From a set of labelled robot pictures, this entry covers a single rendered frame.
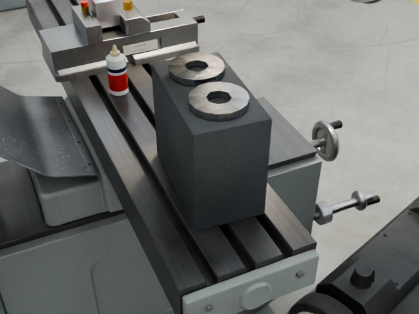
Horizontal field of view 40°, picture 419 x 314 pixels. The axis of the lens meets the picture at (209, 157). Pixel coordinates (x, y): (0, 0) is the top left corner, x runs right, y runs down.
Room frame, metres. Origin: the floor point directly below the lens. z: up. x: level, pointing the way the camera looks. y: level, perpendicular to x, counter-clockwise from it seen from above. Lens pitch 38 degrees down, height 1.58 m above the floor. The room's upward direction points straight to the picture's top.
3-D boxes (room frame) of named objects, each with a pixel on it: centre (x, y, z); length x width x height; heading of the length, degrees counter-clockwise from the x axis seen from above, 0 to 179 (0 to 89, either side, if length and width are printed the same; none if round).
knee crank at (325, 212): (1.16, -0.37, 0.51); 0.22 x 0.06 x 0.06; 114
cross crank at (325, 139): (1.28, -0.29, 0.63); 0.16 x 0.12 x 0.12; 114
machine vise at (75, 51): (1.24, 0.21, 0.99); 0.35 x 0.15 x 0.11; 115
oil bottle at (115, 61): (1.06, 0.19, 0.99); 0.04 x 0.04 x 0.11
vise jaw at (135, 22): (1.25, 0.19, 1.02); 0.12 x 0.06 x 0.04; 25
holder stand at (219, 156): (0.76, 0.00, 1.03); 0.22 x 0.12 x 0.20; 20
